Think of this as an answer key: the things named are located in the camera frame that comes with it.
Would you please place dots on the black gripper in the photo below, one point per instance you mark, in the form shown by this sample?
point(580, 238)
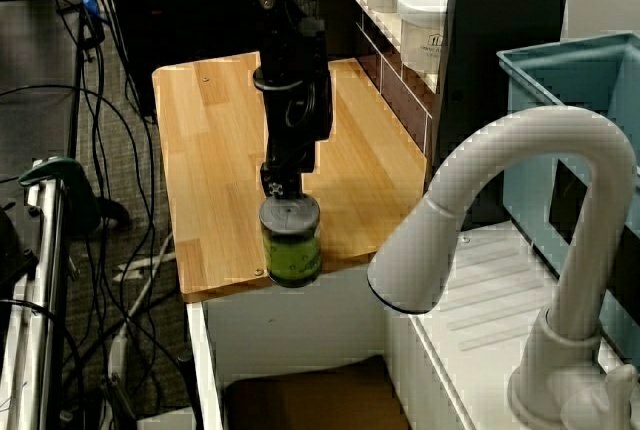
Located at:
point(297, 120)

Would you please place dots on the green can with grey lid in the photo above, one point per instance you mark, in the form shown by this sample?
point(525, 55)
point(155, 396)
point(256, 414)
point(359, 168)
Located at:
point(291, 245)

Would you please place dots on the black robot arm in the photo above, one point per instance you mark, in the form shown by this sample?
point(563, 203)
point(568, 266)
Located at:
point(280, 25)

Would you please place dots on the white toy sink basin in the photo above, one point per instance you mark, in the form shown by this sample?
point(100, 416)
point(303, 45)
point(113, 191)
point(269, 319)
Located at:
point(310, 315)

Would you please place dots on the wooden countertop board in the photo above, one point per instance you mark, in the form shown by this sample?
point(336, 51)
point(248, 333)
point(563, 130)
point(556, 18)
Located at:
point(215, 160)

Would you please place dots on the black equipment box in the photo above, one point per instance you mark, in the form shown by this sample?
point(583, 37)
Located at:
point(150, 25)

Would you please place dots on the white lidded plastic jar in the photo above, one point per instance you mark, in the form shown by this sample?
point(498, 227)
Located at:
point(422, 25)

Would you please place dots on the green clamp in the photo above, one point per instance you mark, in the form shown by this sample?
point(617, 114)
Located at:
point(65, 185)

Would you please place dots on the light grey toy faucet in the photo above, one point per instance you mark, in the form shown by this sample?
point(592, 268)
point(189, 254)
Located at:
point(575, 175)

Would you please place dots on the teal plastic box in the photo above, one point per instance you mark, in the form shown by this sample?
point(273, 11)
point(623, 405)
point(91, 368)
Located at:
point(595, 80)

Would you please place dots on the aluminium frame rail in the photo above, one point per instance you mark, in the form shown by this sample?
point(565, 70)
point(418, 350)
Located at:
point(35, 300)

